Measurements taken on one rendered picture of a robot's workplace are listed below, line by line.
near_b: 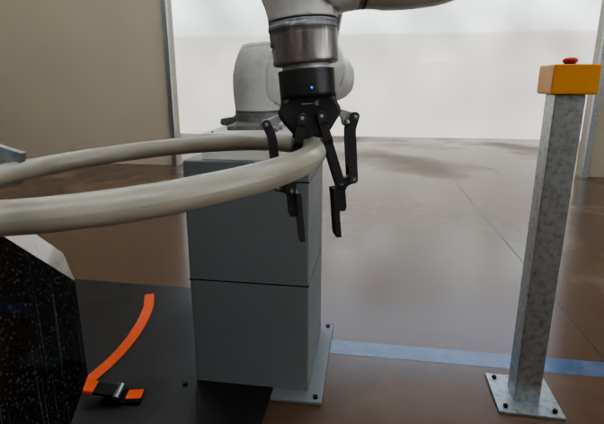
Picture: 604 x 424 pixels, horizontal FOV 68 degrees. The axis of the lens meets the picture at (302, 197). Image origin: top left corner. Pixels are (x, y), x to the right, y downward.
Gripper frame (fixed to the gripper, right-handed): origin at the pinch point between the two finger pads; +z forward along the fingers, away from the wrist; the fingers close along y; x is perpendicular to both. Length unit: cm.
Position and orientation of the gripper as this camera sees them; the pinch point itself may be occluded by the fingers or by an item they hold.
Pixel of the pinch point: (317, 215)
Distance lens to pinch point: 64.1
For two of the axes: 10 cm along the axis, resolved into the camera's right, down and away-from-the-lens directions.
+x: 1.3, 2.1, -9.7
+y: -9.9, 1.1, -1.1
